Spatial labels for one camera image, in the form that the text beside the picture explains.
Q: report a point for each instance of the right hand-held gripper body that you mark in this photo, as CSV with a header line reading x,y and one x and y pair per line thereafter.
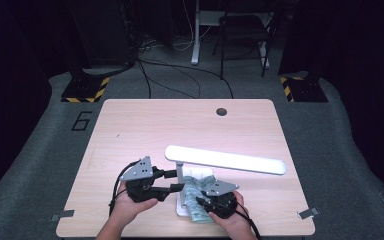
x,y
221,200

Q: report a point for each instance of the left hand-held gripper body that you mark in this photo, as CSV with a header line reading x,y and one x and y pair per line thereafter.
x,y
143,186

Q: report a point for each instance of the light blue fluffy cloth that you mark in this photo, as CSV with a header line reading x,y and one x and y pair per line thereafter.
x,y
193,200

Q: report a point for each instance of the white desk lamp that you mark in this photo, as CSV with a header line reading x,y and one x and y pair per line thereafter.
x,y
226,160

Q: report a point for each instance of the person's right hand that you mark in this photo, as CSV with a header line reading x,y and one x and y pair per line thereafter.
x,y
233,221

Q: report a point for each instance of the person's left hand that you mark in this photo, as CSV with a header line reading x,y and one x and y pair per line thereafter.
x,y
130,208

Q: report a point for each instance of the dark round table grommet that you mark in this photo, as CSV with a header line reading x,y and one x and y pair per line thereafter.
x,y
221,111

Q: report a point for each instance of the grey tape strip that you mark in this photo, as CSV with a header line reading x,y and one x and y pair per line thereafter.
x,y
308,213
62,215

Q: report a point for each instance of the black stand base yellow stripes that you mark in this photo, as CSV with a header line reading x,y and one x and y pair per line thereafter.
x,y
306,91
83,90

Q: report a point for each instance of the black cabinet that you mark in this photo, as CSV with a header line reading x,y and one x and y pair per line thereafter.
x,y
103,33

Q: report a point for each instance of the black chair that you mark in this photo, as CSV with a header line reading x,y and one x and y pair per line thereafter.
x,y
243,28

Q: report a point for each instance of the dark curtain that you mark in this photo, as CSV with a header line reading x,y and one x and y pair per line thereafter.
x,y
6,66
363,66

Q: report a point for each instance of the white desk frame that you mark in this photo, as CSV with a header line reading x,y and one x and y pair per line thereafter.
x,y
195,40

